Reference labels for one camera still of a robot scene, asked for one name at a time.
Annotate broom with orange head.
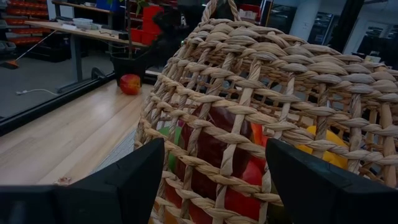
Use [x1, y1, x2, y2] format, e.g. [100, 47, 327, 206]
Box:
[0, 29, 58, 70]

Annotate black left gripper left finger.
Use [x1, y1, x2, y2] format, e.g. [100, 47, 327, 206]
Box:
[0, 138, 165, 224]

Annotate green plant in black pot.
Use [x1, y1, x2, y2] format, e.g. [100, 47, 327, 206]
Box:
[108, 0, 150, 86]

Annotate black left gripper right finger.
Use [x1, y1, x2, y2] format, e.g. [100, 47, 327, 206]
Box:
[266, 138, 398, 224]

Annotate blue storage bin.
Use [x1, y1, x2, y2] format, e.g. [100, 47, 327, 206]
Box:
[95, 0, 121, 12]

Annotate grey woven placemat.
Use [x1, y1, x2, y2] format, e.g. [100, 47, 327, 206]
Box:
[90, 129, 137, 175]

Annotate woven wicker basket with handles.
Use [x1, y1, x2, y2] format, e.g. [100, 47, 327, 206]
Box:
[135, 0, 398, 224]

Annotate stacked red crates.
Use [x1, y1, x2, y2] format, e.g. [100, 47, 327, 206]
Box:
[130, 5, 164, 46]

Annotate small brown leaf scrap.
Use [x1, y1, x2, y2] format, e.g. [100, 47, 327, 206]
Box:
[54, 176, 73, 187]

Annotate black aluminium table frame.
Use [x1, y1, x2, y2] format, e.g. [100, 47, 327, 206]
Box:
[0, 70, 159, 136]

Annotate shelf of red bins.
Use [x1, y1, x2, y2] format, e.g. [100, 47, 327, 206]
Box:
[0, 0, 50, 46]

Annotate green apple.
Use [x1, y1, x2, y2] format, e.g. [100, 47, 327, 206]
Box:
[158, 126, 183, 174]

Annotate wooden workbench with grey legs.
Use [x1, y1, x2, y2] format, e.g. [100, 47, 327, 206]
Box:
[24, 20, 149, 94]

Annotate white floor cable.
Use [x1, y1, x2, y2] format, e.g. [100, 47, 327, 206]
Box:
[15, 88, 60, 96]

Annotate clear plastic container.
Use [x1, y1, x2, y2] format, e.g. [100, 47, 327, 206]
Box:
[73, 17, 93, 30]

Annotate small red yellow apple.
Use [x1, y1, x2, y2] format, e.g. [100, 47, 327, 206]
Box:
[119, 73, 142, 96]

